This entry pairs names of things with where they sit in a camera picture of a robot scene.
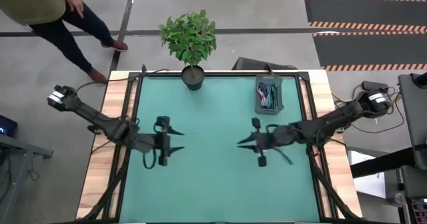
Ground green black braided cable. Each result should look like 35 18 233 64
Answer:
269 83 279 111

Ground translucent grey plastic bin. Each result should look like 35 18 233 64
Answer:
254 74 285 115

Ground grey metal cart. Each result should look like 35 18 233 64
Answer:
398 72 427 200

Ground black power adapter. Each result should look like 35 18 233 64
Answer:
362 80 390 92

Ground person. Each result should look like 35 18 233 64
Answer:
0 0 129 85

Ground white sheet on floor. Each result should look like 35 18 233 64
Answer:
346 149 388 199

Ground grey side table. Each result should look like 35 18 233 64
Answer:
0 133 54 224

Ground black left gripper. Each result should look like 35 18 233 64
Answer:
141 115 186 167

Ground black flat panel behind table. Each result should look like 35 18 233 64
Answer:
232 57 298 71

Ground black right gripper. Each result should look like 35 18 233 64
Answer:
236 117 291 168

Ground black floor mat orange stripes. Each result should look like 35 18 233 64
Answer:
312 32 427 72
304 0 427 31

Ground green potted plant black pot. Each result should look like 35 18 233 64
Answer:
158 9 218 91

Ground white cable with red tie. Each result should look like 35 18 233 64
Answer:
256 82 267 105

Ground black tablet device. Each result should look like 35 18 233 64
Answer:
0 115 19 138

